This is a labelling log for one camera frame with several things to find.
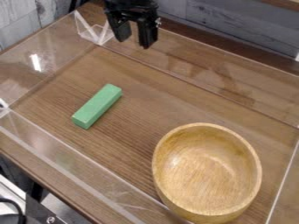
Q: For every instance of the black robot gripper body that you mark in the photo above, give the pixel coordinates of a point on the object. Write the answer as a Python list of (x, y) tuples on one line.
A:
[(130, 10)]

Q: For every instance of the brown wooden bowl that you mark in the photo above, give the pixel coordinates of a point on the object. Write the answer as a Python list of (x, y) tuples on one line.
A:
[(207, 173)]

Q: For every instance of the clear acrylic corner bracket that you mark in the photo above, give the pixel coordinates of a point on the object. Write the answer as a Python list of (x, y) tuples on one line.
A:
[(99, 34)]

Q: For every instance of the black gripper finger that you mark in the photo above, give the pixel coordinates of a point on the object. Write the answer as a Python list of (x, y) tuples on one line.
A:
[(147, 31), (119, 25)]

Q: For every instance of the green rectangular block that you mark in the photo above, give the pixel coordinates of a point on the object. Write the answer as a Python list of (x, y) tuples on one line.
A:
[(96, 106)]

